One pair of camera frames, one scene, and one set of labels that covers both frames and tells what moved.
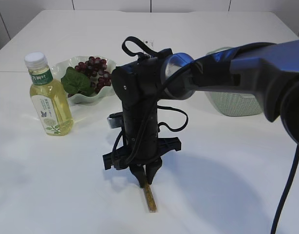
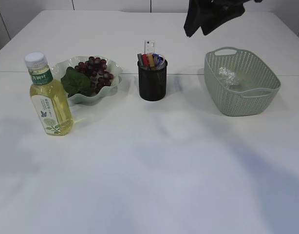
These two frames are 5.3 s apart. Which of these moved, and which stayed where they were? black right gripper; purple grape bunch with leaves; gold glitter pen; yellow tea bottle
Moved: black right gripper; gold glitter pen
Stayed: purple grape bunch with leaves; yellow tea bottle
